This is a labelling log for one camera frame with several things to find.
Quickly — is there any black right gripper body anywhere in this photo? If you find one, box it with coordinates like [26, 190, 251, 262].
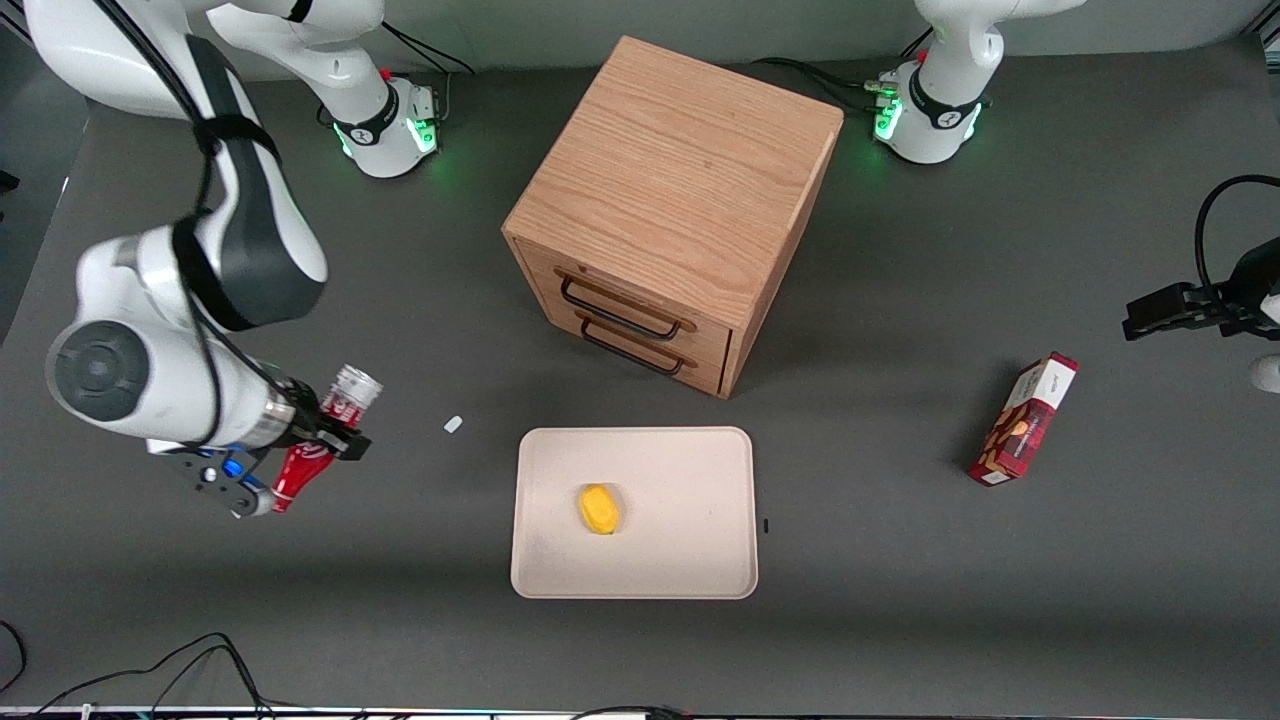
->
[280, 381, 334, 453]

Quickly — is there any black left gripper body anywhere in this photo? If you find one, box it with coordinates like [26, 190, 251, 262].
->
[1186, 237, 1280, 342]

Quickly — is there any red coke bottle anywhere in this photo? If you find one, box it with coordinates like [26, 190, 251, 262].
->
[269, 364, 385, 515]

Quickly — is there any beige plastic tray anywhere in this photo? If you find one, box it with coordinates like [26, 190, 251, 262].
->
[510, 427, 759, 601]

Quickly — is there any red snack box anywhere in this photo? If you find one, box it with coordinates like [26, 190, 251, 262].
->
[967, 351, 1081, 488]

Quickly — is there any yellow lemon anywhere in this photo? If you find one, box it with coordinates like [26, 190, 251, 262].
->
[577, 484, 623, 537]

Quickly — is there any wooden drawer front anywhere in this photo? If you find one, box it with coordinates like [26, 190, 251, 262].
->
[518, 240, 737, 363]
[545, 302, 732, 395]

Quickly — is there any wooden drawer cabinet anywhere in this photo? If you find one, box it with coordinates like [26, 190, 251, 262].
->
[502, 36, 845, 400]

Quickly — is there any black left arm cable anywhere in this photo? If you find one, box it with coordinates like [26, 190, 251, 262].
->
[1194, 174, 1280, 293]

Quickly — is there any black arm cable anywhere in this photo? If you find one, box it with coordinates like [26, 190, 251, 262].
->
[95, 0, 301, 449]
[1194, 174, 1280, 293]

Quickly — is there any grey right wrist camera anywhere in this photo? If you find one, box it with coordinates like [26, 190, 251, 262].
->
[148, 440, 277, 520]

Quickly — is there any long black floor cable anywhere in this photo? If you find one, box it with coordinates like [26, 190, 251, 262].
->
[35, 631, 276, 719]

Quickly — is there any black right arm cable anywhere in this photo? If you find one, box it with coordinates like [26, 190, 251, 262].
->
[95, 0, 301, 449]

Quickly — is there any black metal drawer handle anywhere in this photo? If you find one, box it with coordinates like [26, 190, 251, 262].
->
[559, 274, 689, 342]
[579, 317, 689, 378]

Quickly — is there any black floor cable loop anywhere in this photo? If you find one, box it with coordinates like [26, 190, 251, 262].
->
[0, 619, 28, 695]

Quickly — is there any black right base cable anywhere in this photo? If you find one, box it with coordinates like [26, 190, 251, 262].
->
[378, 20, 477, 123]

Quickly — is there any black base cable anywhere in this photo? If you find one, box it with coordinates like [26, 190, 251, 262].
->
[752, 28, 936, 113]
[378, 20, 477, 123]

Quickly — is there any short black floor cable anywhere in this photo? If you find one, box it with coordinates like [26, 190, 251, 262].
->
[568, 704, 693, 720]

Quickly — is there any black left base cable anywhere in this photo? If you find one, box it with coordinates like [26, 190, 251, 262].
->
[752, 28, 936, 113]

